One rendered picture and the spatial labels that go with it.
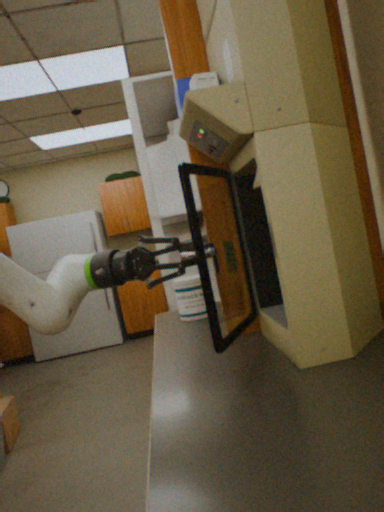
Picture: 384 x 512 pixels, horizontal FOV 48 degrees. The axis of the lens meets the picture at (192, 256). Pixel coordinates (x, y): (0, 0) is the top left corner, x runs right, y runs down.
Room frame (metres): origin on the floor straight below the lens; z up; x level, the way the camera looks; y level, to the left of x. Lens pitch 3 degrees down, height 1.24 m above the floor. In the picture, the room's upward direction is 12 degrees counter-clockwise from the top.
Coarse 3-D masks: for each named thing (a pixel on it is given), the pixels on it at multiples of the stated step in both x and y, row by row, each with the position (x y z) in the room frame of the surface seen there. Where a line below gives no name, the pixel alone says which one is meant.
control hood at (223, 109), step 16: (192, 96) 0.83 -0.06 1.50; (208, 96) 0.84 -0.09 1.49; (224, 96) 0.84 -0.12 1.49; (240, 96) 0.84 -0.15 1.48; (192, 112) 0.90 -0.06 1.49; (208, 112) 0.84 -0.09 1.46; (224, 112) 0.84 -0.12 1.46; (240, 112) 0.84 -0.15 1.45; (192, 128) 1.00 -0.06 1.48; (208, 128) 0.93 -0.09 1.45; (224, 128) 0.87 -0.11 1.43; (240, 128) 0.84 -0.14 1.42; (192, 144) 1.14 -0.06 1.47; (240, 144) 0.94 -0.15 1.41; (224, 160) 1.12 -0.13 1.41
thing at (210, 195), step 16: (192, 176) 0.92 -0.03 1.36; (208, 192) 0.99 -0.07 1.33; (224, 192) 1.09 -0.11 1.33; (208, 208) 0.97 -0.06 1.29; (224, 208) 1.07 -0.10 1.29; (192, 224) 0.87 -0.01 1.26; (208, 224) 0.95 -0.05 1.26; (224, 224) 1.04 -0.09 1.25; (192, 240) 0.87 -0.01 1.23; (208, 240) 0.93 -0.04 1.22; (224, 240) 1.02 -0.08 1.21; (224, 256) 1.00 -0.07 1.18; (240, 256) 1.11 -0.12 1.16; (224, 272) 0.98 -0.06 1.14; (240, 272) 1.09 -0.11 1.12; (224, 288) 0.97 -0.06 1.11; (240, 288) 1.07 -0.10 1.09; (224, 304) 0.95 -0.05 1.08; (240, 304) 1.04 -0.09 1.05; (208, 320) 0.87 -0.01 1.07; (224, 320) 0.93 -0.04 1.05; (240, 320) 1.02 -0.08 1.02; (224, 336) 0.91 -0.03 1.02
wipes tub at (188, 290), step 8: (176, 280) 1.59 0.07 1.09; (184, 280) 1.54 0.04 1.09; (192, 280) 1.53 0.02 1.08; (200, 280) 1.54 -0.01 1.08; (176, 288) 1.56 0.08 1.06; (184, 288) 1.54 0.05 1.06; (192, 288) 1.53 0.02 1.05; (200, 288) 1.54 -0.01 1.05; (176, 296) 1.58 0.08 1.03; (184, 296) 1.54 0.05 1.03; (192, 296) 1.53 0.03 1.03; (200, 296) 1.54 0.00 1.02; (184, 304) 1.54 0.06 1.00; (192, 304) 1.53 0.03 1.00; (200, 304) 1.54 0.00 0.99; (184, 312) 1.55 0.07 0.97; (192, 312) 1.53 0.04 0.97; (200, 312) 1.53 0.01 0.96; (184, 320) 1.56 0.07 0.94; (192, 320) 1.54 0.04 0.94
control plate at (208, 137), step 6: (198, 126) 0.96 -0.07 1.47; (204, 126) 0.93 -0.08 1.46; (192, 132) 1.03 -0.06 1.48; (198, 132) 1.00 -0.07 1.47; (204, 132) 0.97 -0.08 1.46; (210, 132) 0.94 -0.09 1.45; (192, 138) 1.08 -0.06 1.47; (198, 138) 1.05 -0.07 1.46; (204, 138) 1.02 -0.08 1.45; (210, 138) 0.99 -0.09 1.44; (216, 138) 0.96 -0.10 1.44; (198, 144) 1.10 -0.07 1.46; (204, 144) 1.06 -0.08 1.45; (216, 144) 1.00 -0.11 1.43; (222, 144) 0.97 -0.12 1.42; (204, 150) 1.11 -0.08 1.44; (222, 150) 1.01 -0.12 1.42; (216, 156) 1.10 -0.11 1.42
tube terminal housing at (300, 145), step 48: (240, 0) 0.84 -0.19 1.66; (288, 0) 0.85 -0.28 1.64; (240, 48) 0.84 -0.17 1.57; (288, 48) 0.85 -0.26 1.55; (288, 96) 0.85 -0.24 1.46; (336, 96) 0.97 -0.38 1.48; (288, 144) 0.85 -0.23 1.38; (336, 144) 0.93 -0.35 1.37; (288, 192) 0.84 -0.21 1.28; (336, 192) 0.90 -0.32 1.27; (288, 240) 0.84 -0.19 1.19; (336, 240) 0.87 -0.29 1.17; (288, 288) 0.84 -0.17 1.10; (336, 288) 0.85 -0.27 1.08; (288, 336) 0.88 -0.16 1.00; (336, 336) 0.85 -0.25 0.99
